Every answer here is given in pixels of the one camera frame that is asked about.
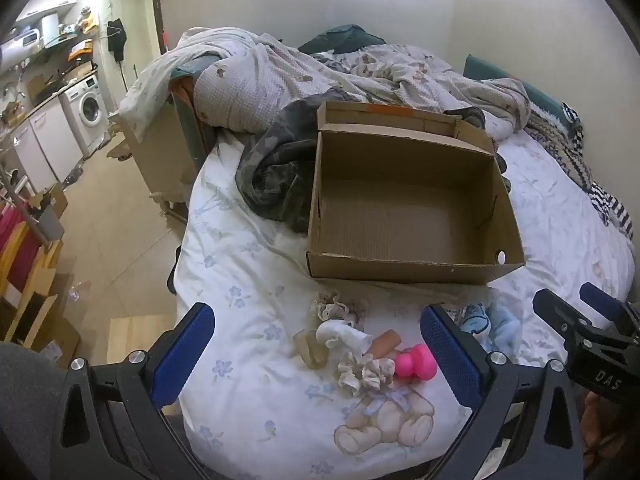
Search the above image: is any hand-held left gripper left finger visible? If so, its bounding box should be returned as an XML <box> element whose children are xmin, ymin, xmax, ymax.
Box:
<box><xmin>57</xmin><ymin>302</ymin><xmax>216</xmax><ymax>480</ymax></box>

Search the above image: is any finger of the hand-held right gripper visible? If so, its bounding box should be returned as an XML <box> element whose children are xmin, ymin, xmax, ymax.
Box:
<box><xmin>532</xmin><ymin>289</ymin><xmax>598</xmax><ymax>343</ymax></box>
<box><xmin>579</xmin><ymin>282</ymin><xmax>640</xmax><ymax>333</ymax></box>

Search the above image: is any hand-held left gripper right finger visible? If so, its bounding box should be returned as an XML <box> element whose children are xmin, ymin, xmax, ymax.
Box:
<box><xmin>420</xmin><ymin>304</ymin><xmax>586</xmax><ymax>480</ymax></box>

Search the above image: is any pink rubber toy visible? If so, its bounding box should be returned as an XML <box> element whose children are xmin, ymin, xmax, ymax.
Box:
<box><xmin>395</xmin><ymin>345</ymin><xmax>438</xmax><ymax>385</ymax></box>

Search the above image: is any light blue fuzzy sock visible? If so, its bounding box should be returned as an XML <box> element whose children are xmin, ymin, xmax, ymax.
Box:
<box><xmin>460</xmin><ymin>302</ymin><xmax>521</xmax><ymax>356</ymax></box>

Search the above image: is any tan silicone piece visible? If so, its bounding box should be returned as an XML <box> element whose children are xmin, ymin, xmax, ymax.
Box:
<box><xmin>370</xmin><ymin>331</ymin><xmax>403</xmax><ymax>361</ymax></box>

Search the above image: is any beige lace scrunchie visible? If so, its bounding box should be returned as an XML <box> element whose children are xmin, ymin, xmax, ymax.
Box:
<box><xmin>337</xmin><ymin>352</ymin><xmax>396</xmax><ymax>398</ymax></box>
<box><xmin>310</xmin><ymin>292</ymin><xmax>368</xmax><ymax>326</ymax></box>

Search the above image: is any white sock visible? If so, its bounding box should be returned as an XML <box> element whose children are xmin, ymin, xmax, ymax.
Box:
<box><xmin>317</xmin><ymin>321</ymin><xmax>373</xmax><ymax>361</ymax></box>

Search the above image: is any cardboard box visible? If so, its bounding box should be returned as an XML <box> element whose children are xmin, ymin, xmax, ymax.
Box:
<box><xmin>306</xmin><ymin>100</ymin><xmax>526</xmax><ymax>285</ymax></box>

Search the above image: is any person's right hand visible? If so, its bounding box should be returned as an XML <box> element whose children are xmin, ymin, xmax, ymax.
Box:
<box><xmin>580</xmin><ymin>390</ymin><xmax>640</xmax><ymax>461</ymax></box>

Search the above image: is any wooden board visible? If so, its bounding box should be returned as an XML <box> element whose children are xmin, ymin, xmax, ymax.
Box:
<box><xmin>109</xmin><ymin>315</ymin><xmax>180</xmax><ymax>366</ymax></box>

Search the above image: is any striped knit blanket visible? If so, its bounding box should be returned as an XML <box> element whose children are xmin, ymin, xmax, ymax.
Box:
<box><xmin>524</xmin><ymin>110</ymin><xmax>636</xmax><ymax>238</ymax></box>

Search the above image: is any wooden rack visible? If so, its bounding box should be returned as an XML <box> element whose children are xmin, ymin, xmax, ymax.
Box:
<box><xmin>0</xmin><ymin>220</ymin><xmax>65</xmax><ymax>348</ymax></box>

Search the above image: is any black white checkered cloth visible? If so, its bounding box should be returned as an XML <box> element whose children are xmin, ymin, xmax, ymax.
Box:
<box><xmin>560</xmin><ymin>102</ymin><xmax>586</xmax><ymax>132</ymax></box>

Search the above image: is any grey bin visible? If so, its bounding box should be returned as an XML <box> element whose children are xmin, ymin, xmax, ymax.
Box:
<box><xmin>30</xmin><ymin>205</ymin><xmax>66</xmax><ymax>243</ymax></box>

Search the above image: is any red cloth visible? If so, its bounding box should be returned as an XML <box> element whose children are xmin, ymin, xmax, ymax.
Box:
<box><xmin>0</xmin><ymin>205</ymin><xmax>41</xmax><ymax>291</ymax></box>

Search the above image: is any wooden bedside crib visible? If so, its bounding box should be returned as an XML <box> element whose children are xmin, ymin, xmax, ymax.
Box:
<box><xmin>109</xmin><ymin>105</ymin><xmax>203</xmax><ymax>211</ymax></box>

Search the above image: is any camouflage jacket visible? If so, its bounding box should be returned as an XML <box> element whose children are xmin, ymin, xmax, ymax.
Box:
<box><xmin>235</xmin><ymin>95</ymin><xmax>511</xmax><ymax>233</ymax></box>

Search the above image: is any brown cardboard carton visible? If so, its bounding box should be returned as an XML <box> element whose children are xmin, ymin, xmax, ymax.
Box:
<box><xmin>27</xmin><ymin>182</ymin><xmax>68</xmax><ymax>221</ymax></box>

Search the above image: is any white kitchen cabinet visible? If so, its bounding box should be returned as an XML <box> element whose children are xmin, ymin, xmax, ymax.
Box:
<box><xmin>10</xmin><ymin>95</ymin><xmax>83</xmax><ymax>191</ymax></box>

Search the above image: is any white washing machine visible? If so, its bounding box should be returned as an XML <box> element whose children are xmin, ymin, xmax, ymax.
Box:
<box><xmin>60</xmin><ymin>75</ymin><xmax>108</xmax><ymax>158</ymax></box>

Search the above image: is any bear print quilt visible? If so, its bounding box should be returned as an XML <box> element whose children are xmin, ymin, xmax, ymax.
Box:
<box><xmin>120</xmin><ymin>27</ymin><xmax>531</xmax><ymax>133</ymax></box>

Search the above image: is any black hanging garment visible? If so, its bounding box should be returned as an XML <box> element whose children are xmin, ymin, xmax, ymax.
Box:
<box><xmin>107</xmin><ymin>18</ymin><xmax>128</xmax><ymax>63</ymax></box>

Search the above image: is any dark teal pillow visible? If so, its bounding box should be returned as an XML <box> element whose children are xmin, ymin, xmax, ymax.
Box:
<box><xmin>298</xmin><ymin>24</ymin><xmax>386</xmax><ymax>55</ymax></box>

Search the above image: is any dark brown door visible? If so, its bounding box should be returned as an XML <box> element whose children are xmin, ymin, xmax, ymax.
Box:
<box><xmin>150</xmin><ymin>0</ymin><xmax>162</xmax><ymax>56</ymax></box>

